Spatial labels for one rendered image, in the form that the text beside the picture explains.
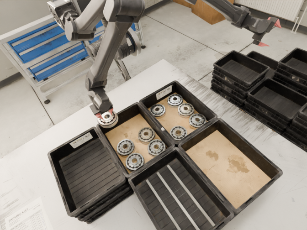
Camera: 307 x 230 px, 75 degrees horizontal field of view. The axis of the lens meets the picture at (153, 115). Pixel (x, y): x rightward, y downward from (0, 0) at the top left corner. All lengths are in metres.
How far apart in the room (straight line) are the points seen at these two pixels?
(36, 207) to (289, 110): 2.02
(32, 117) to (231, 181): 2.54
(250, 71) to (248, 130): 0.86
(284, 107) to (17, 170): 2.14
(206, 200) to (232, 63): 1.51
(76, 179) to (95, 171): 0.11
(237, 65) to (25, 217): 2.07
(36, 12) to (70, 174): 2.69
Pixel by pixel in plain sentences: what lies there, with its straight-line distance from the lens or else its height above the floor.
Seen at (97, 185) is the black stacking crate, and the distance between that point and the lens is 1.17.
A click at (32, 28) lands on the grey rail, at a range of 2.63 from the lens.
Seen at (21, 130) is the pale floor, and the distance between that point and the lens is 2.97.
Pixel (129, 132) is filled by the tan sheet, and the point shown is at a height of 0.83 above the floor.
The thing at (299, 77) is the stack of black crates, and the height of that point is 0.53.
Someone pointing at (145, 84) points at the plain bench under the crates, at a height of 0.70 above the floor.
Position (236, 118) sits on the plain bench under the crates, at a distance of 1.47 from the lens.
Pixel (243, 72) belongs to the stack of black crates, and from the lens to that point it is 2.13.
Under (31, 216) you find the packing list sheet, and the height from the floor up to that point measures 0.70.
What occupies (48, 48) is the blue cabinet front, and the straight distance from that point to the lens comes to 2.76.
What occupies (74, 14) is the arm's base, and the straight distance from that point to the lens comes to 1.04.
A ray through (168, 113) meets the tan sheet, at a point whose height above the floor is 0.83.
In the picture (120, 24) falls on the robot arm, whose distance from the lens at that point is 0.67.
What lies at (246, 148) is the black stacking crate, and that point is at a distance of 1.14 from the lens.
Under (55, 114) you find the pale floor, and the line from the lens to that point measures 2.86.
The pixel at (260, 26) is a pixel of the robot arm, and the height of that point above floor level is 1.33.
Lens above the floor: 1.86
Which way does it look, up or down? 52 degrees down
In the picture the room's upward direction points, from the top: 12 degrees counter-clockwise
